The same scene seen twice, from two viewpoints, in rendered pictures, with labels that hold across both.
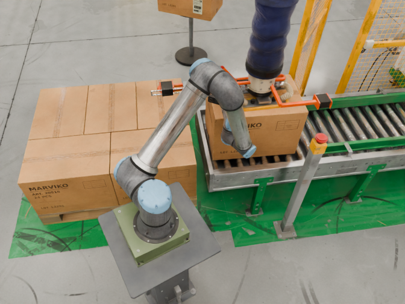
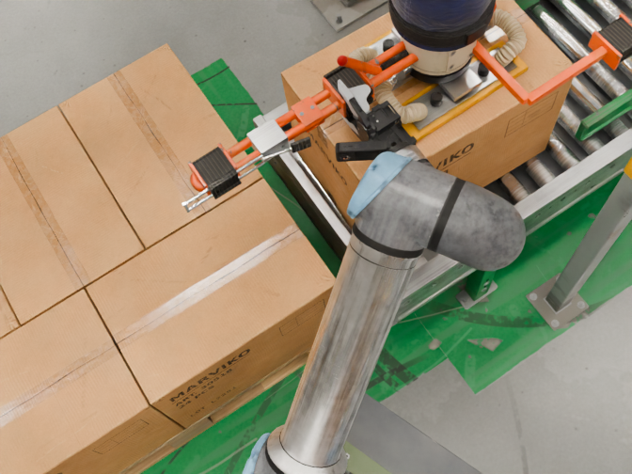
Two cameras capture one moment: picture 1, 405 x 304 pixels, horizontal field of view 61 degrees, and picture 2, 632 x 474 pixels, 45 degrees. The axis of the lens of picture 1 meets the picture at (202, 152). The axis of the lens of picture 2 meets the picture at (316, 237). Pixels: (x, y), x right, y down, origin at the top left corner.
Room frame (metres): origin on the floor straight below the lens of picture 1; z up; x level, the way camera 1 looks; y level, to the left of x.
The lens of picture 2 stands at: (0.83, 0.23, 2.52)
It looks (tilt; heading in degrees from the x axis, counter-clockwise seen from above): 67 degrees down; 347
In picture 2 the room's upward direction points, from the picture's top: 11 degrees counter-clockwise
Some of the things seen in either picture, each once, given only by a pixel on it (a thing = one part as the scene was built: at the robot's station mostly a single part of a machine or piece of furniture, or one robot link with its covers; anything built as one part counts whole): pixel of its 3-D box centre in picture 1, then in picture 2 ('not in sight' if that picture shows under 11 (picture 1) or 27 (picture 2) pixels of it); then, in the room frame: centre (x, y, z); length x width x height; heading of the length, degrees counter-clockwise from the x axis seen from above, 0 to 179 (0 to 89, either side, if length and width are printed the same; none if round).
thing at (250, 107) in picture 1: (263, 101); (459, 86); (1.69, -0.38, 0.97); 0.34 x 0.10 x 0.05; 101
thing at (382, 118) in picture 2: not in sight; (385, 135); (1.60, -0.14, 1.06); 0.12 x 0.09 x 0.08; 10
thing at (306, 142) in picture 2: (176, 91); (248, 174); (1.63, 0.17, 1.07); 0.31 x 0.03 x 0.05; 101
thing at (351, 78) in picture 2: not in sight; (348, 88); (1.73, -0.12, 1.08); 0.10 x 0.08 x 0.06; 11
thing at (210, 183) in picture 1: (203, 148); (324, 224); (1.72, 0.00, 0.47); 0.70 x 0.03 x 0.15; 10
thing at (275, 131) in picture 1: (251, 117); (422, 114); (1.78, -0.34, 0.75); 0.60 x 0.40 x 0.40; 98
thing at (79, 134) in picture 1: (115, 140); (92, 283); (1.90, 0.71, 0.34); 1.20 x 1.00 x 0.40; 100
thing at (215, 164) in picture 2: (166, 87); (214, 169); (1.68, 0.23, 1.07); 0.08 x 0.07 x 0.05; 101
